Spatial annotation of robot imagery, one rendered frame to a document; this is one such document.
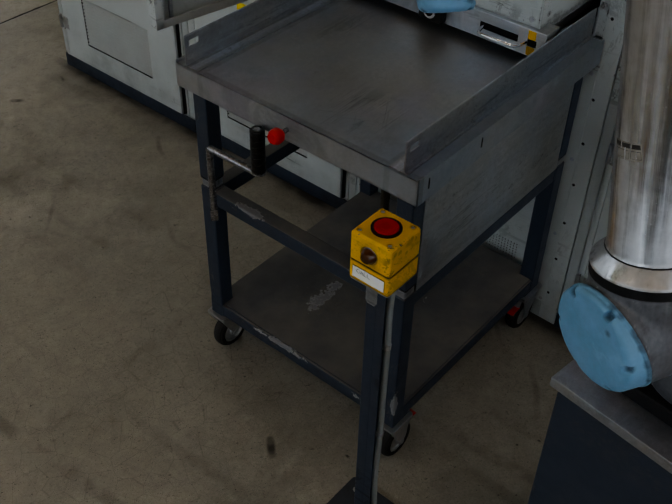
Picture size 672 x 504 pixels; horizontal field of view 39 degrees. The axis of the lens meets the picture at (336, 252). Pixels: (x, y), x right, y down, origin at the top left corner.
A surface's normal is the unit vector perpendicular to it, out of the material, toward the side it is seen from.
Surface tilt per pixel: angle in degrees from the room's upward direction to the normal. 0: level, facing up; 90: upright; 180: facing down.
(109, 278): 0
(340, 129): 0
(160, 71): 90
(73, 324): 0
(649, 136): 84
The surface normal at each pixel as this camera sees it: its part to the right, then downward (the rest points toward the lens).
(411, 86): 0.02, -0.76
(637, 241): -0.60, 0.44
